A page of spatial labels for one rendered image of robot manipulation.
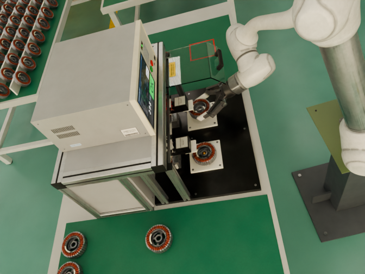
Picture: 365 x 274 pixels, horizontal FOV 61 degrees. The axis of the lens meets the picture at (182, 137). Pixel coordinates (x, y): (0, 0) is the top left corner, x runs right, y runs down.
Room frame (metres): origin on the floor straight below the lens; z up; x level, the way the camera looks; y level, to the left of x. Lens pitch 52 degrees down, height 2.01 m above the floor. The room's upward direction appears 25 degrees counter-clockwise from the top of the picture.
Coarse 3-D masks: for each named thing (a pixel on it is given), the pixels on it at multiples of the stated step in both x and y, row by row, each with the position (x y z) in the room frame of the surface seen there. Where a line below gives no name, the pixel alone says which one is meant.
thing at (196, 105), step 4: (196, 100) 1.06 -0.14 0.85; (200, 100) 1.05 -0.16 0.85; (204, 100) 1.04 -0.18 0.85; (196, 104) 1.05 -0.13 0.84; (200, 104) 1.04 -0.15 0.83; (204, 104) 1.02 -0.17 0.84; (208, 104) 1.00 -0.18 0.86; (200, 108) 1.02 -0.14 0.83; (208, 108) 0.98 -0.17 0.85; (192, 112) 1.00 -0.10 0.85; (196, 112) 0.99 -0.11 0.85; (200, 112) 0.98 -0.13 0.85; (204, 112) 0.97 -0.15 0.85; (192, 116) 0.99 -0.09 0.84; (196, 116) 0.97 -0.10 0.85
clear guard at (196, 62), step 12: (180, 48) 1.21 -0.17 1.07; (192, 48) 1.18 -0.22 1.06; (204, 48) 1.14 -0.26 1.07; (216, 48) 1.15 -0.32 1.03; (168, 60) 1.17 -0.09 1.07; (180, 60) 1.13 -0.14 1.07; (192, 60) 1.10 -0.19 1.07; (204, 60) 1.07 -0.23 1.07; (216, 60) 1.07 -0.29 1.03; (168, 72) 1.09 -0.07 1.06; (180, 72) 1.06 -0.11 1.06; (192, 72) 1.03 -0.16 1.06; (204, 72) 1.00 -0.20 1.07; (216, 72) 0.99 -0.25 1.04; (168, 84) 1.02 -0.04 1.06; (180, 84) 0.99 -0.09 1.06
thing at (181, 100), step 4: (180, 96) 1.07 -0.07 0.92; (184, 96) 1.06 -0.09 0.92; (176, 100) 1.06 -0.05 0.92; (180, 100) 1.04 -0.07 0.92; (184, 100) 1.03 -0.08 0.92; (192, 100) 1.05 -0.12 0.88; (172, 104) 1.06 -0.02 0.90; (176, 104) 1.03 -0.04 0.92; (180, 104) 1.02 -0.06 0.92; (184, 104) 1.01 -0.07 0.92; (188, 104) 1.03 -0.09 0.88; (192, 104) 1.02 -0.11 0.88; (172, 108) 1.04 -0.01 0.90; (176, 108) 1.02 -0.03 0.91; (180, 108) 1.01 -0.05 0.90; (184, 108) 1.01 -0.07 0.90; (188, 108) 1.01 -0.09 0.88; (192, 108) 1.00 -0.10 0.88; (172, 112) 1.02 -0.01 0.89; (176, 112) 1.02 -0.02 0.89
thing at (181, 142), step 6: (180, 138) 0.83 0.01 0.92; (186, 138) 0.82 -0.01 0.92; (174, 144) 0.84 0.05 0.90; (180, 144) 0.80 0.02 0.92; (186, 144) 0.79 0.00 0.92; (192, 144) 0.81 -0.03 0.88; (174, 150) 0.81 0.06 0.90; (180, 150) 0.78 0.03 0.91; (186, 150) 0.78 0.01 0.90; (192, 150) 0.78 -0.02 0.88
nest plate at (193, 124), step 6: (204, 108) 1.05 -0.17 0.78; (192, 120) 1.01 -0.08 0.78; (198, 120) 1.00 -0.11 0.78; (204, 120) 0.98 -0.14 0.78; (210, 120) 0.96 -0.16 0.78; (216, 120) 0.95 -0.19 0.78; (192, 126) 0.98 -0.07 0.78; (198, 126) 0.96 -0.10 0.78; (204, 126) 0.95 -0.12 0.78; (210, 126) 0.93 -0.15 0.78
